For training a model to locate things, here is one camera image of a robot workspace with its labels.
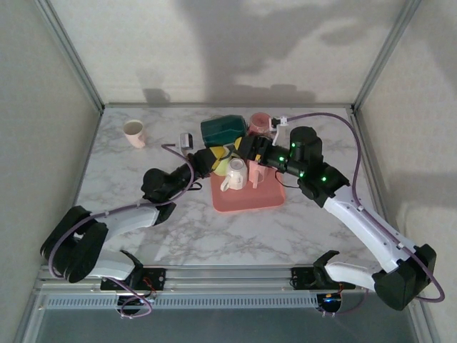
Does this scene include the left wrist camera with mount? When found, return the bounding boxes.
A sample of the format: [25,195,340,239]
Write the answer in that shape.
[178,131,196,154]

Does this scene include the lime green mug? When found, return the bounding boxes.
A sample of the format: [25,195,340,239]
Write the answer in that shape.
[213,156,232,177]

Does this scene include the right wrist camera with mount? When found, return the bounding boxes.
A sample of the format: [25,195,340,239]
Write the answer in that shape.
[270,116,289,146]

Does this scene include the cream white mug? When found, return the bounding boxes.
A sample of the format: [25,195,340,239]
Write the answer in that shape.
[219,157,250,192]

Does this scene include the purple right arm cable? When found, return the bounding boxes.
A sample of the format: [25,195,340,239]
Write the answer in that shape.
[283,112,446,317]

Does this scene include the aluminium side rail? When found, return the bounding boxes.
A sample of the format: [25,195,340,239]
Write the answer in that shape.
[348,106,417,265]

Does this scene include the grey slotted cable duct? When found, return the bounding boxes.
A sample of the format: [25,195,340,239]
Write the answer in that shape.
[41,297,321,310]

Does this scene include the salmon pink plastic tray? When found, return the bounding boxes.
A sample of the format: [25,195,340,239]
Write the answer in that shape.
[209,167,288,214]

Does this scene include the pink mug white inside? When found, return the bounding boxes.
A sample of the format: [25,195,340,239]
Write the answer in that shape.
[248,160,272,189]

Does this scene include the dark green mug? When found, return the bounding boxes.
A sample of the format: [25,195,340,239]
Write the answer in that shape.
[199,114,248,148]

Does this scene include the wide slotted aluminium rail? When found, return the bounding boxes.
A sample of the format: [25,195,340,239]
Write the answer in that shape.
[34,263,424,296]

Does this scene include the salmon pink printed mug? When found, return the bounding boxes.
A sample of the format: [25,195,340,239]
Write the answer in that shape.
[248,112,274,136]

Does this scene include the small light pink mug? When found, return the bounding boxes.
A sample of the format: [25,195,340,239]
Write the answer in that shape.
[123,119,148,149]

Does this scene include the thin aluminium table rail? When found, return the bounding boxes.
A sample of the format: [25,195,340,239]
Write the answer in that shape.
[101,102,356,110]

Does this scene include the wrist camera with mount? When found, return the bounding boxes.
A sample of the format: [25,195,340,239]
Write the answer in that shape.
[178,131,196,154]
[270,116,289,146]

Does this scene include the control board with LED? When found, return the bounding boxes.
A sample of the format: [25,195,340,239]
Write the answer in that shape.
[116,294,156,315]
[316,292,346,314]

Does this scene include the aluminium frame post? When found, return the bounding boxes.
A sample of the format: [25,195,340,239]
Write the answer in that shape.
[34,0,106,112]
[351,0,424,112]

